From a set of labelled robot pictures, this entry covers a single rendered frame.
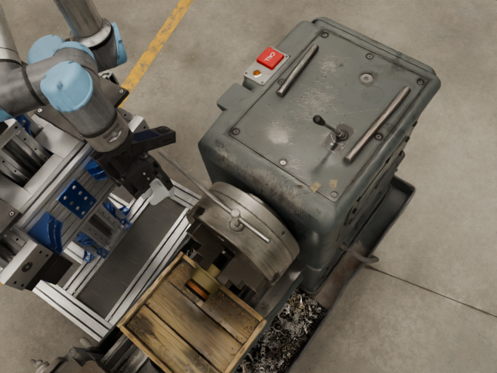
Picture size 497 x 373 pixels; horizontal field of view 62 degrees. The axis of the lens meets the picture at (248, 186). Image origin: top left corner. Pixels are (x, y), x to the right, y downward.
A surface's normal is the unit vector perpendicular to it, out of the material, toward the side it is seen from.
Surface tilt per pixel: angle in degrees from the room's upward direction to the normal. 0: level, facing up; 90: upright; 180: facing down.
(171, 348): 0
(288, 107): 0
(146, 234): 0
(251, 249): 32
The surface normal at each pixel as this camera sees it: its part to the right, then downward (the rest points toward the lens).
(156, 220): -0.09, -0.43
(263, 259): 0.52, 0.11
